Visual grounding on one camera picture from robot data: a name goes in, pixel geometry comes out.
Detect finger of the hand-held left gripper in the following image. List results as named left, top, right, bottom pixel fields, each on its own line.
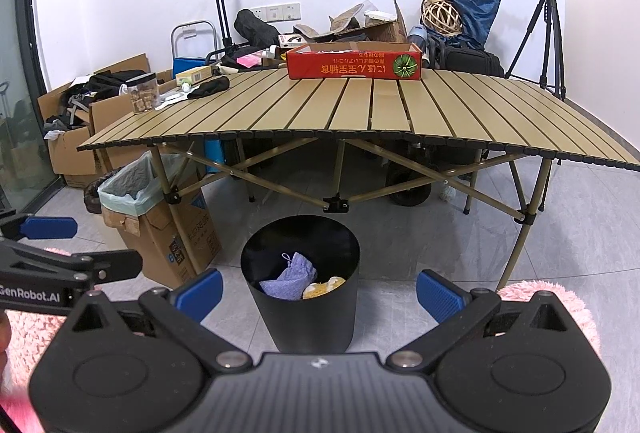
left=0, top=212, right=79, bottom=242
left=74, top=249, right=143, bottom=286

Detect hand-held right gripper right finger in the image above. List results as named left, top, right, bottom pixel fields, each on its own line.
left=386, top=268, right=575, bottom=373

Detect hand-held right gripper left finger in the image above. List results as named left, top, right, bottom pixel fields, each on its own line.
left=65, top=268, right=252, bottom=373

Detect purple knit pouch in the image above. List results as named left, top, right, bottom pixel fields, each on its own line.
left=259, top=253, right=319, bottom=301

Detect black trash bin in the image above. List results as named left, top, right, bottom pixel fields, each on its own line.
left=240, top=214, right=362, bottom=355

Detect yellow and white plush toy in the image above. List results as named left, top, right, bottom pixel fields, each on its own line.
left=302, top=277, right=347, bottom=300

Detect printed cardboard box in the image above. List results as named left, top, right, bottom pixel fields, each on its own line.
left=101, top=190, right=222, bottom=290

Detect large open cardboard box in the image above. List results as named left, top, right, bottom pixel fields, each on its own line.
left=37, top=53, right=151, bottom=190

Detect pale green plastic bag liner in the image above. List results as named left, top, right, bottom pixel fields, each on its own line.
left=97, top=152, right=166, bottom=218

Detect black wheeled cart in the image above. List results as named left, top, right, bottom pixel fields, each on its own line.
left=387, top=140, right=433, bottom=207

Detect bright blue storage bag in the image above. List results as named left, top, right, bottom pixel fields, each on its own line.
left=204, top=138, right=237, bottom=174

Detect clear snack jar black lid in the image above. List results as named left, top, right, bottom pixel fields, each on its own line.
left=125, top=74, right=162, bottom=115

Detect white plastic wrappers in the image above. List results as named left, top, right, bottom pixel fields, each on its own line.
left=160, top=85, right=191, bottom=104

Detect black fuzzy cloth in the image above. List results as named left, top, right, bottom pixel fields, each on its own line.
left=187, top=75, right=232, bottom=100

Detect pale yellow carton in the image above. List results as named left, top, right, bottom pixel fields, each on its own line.
left=175, top=65, right=217, bottom=87

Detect tan slatted folding table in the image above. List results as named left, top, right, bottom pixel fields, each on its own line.
left=76, top=67, right=640, bottom=295

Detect black suitcase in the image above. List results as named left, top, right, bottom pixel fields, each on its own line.
left=436, top=44, right=505, bottom=78

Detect red cardboard fruit box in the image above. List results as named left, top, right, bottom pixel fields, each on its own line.
left=286, top=41, right=423, bottom=81

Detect blue water bottle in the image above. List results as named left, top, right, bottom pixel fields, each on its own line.
left=407, top=25, right=429, bottom=54

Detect torn open cardboard box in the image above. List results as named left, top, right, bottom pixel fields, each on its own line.
left=294, top=0, right=408, bottom=44

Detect black soft bag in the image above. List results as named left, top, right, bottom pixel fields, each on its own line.
left=235, top=9, right=282, bottom=48

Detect wicker ball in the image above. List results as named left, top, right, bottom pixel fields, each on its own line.
left=421, top=0, right=464, bottom=36

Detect dark blue cloth bag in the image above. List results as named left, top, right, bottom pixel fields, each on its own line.
left=425, top=0, right=503, bottom=50

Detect black tripod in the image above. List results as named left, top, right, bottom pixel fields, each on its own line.
left=505, top=0, right=568, bottom=101

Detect glass door dark frame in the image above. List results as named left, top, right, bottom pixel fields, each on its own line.
left=0, top=0, right=51, bottom=216

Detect chrome frame blue folding cart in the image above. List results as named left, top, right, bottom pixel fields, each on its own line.
left=170, top=20, right=217, bottom=74

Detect white wall socket strip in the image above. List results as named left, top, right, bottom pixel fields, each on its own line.
left=250, top=3, right=302, bottom=24

